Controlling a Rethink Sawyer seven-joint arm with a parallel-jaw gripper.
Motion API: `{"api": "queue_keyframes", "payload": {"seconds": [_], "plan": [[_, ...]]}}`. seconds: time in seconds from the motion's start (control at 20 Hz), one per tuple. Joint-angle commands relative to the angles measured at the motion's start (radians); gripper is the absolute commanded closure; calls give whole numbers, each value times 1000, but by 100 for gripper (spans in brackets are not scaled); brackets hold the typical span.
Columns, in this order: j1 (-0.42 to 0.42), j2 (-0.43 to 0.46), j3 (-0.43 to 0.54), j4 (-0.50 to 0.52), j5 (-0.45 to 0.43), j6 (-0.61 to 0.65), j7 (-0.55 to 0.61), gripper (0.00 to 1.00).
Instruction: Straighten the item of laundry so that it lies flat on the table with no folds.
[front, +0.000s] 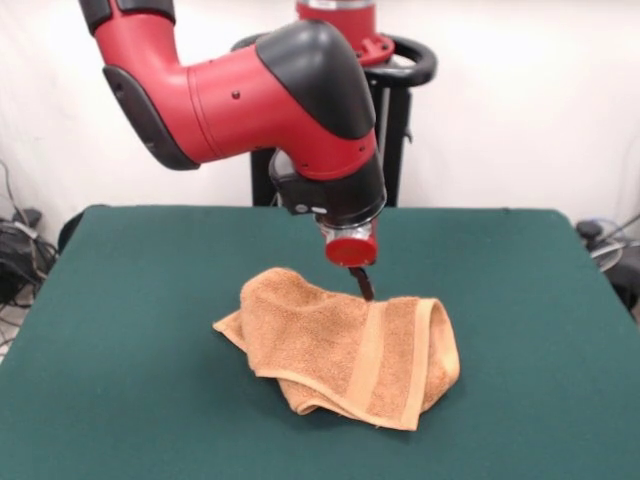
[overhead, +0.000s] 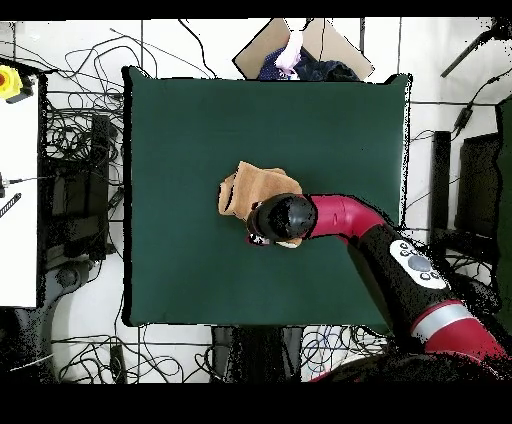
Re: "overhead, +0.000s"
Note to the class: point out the black metal post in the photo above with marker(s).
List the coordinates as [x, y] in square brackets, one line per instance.
[442, 168]

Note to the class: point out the brown cardboard box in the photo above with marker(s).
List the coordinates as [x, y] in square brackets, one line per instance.
[256, 52]

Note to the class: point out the white desk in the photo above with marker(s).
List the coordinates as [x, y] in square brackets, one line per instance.
[18, 200]

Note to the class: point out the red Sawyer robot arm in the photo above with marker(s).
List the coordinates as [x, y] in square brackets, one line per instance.
[344, 216]

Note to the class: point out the pink garment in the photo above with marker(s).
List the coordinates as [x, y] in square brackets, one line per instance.
[294, 50]

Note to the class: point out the tan terry towel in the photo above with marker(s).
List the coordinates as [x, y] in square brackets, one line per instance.
[256, 184]

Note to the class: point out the blue dotted garment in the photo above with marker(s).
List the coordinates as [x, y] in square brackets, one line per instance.
[268, 66]

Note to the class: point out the yellow emergency stop button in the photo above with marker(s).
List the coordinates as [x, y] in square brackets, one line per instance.
[8, 82]

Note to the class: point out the black power adapter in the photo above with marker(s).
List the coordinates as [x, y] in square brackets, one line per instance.
[463, 118]

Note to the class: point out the black power strip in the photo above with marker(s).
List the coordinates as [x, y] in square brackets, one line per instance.
[118, 362]

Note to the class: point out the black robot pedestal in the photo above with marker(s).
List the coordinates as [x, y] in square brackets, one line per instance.
[256, 352]

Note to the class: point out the green fabric sheet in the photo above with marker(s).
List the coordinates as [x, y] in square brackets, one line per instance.
[506, 200]

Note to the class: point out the black equipment rack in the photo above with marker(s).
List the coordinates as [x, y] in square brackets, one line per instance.
[80, 180]

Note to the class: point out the black flat panel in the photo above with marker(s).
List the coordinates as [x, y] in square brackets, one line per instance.
[478, 184]

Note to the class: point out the black tripod leg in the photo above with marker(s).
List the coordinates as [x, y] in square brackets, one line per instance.
[464, 54]

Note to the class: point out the dark green table cloth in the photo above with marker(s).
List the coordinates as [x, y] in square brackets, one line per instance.
[192, 120]

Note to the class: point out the grey wheeled stand base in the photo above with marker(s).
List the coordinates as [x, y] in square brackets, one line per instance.
[68, 276]

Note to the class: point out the dark navy garment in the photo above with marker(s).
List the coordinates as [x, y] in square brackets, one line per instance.
[328, 71]

